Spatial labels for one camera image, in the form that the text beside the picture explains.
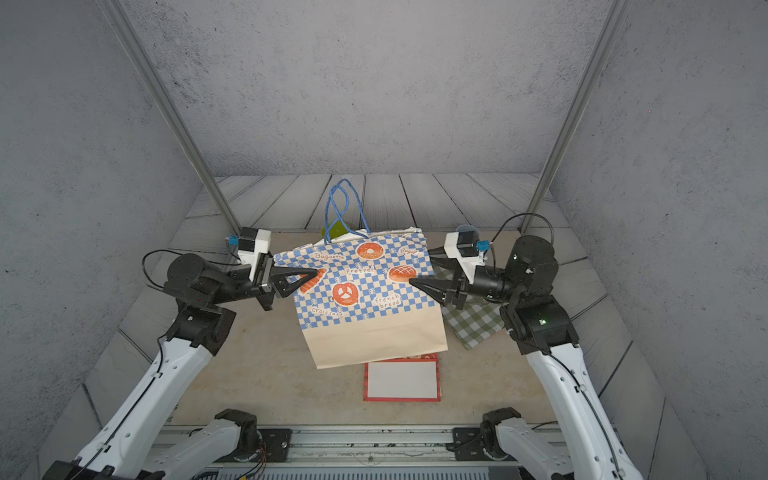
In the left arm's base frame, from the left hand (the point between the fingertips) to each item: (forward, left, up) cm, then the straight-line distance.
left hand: (316, 280), depth 55 cm
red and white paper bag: (-4, -20, -40) cm, 44 cm away
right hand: (0, -19, +2) cm, 19 cm away
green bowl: (+52, +7, -38) cm, 65 cm away
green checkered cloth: (+14, -41, -41) cm, 60 cm away
